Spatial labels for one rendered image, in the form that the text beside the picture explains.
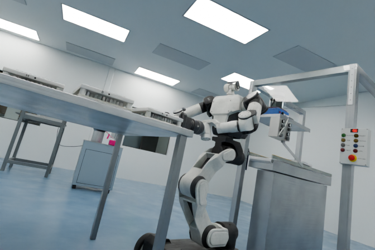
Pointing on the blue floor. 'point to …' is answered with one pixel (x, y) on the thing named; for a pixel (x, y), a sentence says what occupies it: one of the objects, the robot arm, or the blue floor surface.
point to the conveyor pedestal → (286, 214)
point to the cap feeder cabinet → (94, 165)
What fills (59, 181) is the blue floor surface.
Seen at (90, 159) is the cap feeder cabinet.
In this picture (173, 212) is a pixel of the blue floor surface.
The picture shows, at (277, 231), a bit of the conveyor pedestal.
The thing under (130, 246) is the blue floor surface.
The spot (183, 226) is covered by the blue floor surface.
